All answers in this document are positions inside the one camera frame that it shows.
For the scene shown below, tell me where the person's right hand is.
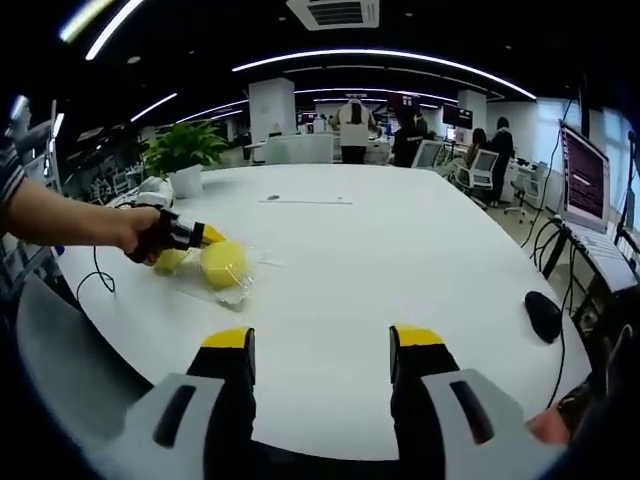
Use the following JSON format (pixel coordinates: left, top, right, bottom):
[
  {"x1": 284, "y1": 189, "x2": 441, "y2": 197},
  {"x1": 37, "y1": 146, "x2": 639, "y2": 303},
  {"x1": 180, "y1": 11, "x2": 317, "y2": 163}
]
[{"x1": 526, "y1": 406, "x2": 572, "y2": 445}]

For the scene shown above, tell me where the grey chair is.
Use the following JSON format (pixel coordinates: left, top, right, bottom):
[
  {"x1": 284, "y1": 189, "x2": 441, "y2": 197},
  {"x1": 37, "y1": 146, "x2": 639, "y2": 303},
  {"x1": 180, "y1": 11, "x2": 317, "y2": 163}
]
[{"x1": 14, "y1": 273, "x2": 157, "y2": 431}]

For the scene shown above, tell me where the yellow rectangular silicone block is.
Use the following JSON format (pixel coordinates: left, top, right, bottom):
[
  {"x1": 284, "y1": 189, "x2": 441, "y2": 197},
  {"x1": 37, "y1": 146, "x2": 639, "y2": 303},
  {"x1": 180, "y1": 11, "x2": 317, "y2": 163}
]
[{"x1": 152, "y1": 246, "x2": 190, "y2": 277}]

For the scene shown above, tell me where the mouse cable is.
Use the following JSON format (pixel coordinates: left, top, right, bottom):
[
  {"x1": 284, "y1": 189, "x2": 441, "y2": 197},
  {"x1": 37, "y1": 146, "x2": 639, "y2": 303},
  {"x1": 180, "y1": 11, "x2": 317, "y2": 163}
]
[{"x1": 546, "y1": 323, "x2": 570, "y2": 412}]

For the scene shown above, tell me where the yellow round silicone block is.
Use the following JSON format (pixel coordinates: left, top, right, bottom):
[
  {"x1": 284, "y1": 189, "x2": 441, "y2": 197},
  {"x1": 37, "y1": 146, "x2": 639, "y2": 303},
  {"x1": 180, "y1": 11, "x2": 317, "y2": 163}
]
[{"x1": 199, "y1": 240, "x2": 259, "y2": 290}]

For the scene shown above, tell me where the black cable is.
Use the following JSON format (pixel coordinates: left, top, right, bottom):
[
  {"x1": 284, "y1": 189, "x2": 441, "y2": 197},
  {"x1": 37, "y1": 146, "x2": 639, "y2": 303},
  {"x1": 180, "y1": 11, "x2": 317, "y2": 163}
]
[{"x1": 76, "y1": 244, "x2": 117, "y2": 299}]

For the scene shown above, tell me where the round yellow sponge in bag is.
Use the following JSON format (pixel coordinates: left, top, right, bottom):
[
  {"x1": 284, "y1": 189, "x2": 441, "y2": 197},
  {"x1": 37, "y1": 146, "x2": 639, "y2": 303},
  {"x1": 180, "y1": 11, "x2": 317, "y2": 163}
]
[{"x1": 182, "y1": 240, "x2": 287, "y2": 312}]

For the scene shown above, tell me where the green potted plant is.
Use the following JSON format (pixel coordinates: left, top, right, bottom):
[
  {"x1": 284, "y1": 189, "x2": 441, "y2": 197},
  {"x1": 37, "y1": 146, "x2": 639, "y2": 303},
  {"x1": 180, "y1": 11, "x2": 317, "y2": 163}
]
[{"x1": 142, "y1": 119, "x2": 230, "y2": 179}]

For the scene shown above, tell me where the straight ceiling light strip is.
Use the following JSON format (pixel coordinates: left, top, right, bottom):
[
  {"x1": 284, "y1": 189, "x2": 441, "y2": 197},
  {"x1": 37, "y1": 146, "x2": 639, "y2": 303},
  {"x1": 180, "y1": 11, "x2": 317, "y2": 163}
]
[{"x1": 84, "y1": 0, "x2": 147, "y2": 62}]

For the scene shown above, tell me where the white office chair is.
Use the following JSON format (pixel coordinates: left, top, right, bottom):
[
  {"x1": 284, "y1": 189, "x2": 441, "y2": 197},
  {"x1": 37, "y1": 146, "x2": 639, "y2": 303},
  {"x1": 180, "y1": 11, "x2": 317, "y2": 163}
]
[
  {"x1": 503, "y1": 160, "x2": 550, "y2": 225},
  {"x1": 455, "y1": 148, "x2": 500, "y2": 194}
]

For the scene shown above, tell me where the open laptop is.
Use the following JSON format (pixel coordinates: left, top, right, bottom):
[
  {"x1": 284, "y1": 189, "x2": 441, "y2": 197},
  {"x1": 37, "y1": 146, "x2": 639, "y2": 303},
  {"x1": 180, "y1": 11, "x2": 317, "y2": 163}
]
[{"x1": 557, "y1": 118, "x2": 640, "y2": 294}]

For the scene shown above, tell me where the short ceiling light strip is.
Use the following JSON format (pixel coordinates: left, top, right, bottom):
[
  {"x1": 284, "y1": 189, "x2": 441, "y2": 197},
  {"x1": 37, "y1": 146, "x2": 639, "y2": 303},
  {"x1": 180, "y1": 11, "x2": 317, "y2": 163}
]
[{"x1": 130, "y1": 91, "x2": 179, "y2": 123}]

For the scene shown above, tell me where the person's left hand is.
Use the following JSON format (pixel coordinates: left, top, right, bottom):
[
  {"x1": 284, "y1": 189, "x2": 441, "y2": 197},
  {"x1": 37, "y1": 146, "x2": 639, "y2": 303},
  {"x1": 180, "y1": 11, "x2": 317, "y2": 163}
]
[{"x1": 117, "y1": 206, "x2": 174, "y2": 267}]

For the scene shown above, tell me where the wall screen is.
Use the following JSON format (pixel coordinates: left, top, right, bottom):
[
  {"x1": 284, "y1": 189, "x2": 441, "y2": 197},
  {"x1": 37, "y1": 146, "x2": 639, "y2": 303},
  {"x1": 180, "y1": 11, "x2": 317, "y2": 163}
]
[{"x1": 442, "y1": 103, "x2": 474, "y2": 129}]

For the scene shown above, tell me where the black computer mouse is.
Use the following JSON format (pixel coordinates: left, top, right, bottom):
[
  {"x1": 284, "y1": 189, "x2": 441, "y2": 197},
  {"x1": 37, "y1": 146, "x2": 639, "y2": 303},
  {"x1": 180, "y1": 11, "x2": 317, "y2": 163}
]
[{"x1": 523, "y1": 290, "x2": 564, "y2": 345}]

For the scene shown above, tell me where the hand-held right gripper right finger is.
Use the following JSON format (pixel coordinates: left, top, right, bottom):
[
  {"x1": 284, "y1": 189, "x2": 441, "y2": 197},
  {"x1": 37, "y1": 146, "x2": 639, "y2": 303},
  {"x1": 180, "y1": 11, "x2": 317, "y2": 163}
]
[{"x1": 388, "y1": 323, "x2": 566, "y2": 480}]

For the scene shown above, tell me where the ceiling air conditioner vent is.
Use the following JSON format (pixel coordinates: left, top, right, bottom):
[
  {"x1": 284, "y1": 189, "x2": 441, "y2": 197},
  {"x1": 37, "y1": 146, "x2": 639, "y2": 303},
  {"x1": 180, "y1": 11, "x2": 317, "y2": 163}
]
[{"x1": 286, "y1": 0, "x2": 381, "y2": 32}]

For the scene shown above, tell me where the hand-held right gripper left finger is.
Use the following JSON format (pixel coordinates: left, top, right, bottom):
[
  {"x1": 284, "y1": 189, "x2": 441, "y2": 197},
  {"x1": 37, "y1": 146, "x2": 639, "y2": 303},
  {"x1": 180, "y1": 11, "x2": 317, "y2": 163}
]
[{"x1": 122, "y1": 327, "x2": 257, "y2": 480}]

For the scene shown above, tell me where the table cable cover strip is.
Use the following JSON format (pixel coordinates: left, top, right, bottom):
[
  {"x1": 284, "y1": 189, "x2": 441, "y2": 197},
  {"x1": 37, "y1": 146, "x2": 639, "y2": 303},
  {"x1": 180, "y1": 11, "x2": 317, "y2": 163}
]
[{"x1": 258, "y1": 193, "x2": 354, "y2": 206}]

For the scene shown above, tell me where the white plant pot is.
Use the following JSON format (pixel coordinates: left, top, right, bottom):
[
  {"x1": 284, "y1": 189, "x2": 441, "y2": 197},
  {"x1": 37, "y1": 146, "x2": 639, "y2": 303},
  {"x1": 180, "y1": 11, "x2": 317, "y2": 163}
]
[{"x1": 168, "y1": 166, "x2": 205, "y2": 200}]

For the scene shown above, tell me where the long curved ceiling light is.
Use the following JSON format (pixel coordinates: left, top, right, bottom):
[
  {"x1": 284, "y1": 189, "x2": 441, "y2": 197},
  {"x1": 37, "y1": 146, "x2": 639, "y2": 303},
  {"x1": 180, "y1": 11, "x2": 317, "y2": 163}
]
[{"x1": 231, "y1": 48, "x2": 539, "y2": 100}]

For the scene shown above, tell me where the storage shelf rack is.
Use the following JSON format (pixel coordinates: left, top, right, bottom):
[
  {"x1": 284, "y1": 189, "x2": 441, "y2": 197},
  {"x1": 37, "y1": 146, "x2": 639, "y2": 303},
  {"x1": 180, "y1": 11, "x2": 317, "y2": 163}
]
[{"x1": 0, "y1": 98, "x2": 67, "y2": 201}]

